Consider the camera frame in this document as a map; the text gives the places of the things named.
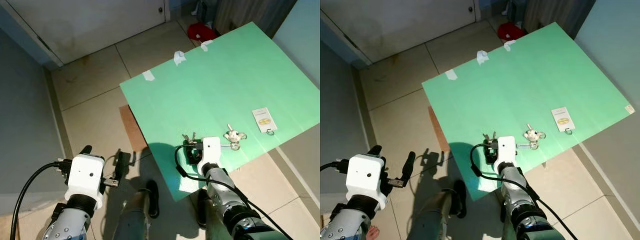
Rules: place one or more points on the white hook package card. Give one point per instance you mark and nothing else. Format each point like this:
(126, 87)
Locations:
(263, 120)
(562, 119)

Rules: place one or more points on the red bag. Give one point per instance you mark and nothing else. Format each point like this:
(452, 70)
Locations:
(511, 31)
(201, 31)

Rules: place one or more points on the robot left leg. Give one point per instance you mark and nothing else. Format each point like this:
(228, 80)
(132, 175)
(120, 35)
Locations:
(430, 215)
(132, 215)

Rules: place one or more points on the brown cardboard box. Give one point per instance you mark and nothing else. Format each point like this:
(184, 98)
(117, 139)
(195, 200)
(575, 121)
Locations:
(132, 130)
(438, 132)

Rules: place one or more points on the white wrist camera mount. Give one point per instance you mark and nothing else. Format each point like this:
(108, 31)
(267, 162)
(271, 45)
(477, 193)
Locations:
(365, 177)
(85, 175)
(506, 149)
(210, 150)

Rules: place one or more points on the white tape piece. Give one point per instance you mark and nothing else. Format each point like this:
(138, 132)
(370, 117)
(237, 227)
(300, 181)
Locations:
(630, 109)
(482, 57)
(206, 45)
(509, 45)
(451, 75)
(148, 76)
(179, 57)

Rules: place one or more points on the light green table sheet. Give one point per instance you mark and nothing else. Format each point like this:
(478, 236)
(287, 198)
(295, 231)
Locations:
(210, 85)
(520, 85)

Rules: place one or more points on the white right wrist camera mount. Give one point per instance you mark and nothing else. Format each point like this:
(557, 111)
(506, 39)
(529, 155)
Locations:
(506, 149)
(210, 150)

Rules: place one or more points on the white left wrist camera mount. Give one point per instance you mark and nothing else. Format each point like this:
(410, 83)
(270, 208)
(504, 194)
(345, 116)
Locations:
(365, 177)
(85, 175)

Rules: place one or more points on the white door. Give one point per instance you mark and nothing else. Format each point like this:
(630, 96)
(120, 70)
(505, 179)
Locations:
(90, 25)
(400, 22)

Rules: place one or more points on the grey curtain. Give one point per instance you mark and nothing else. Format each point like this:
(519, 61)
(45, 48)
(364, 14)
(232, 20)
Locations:
(250, 15)
(555, 15)

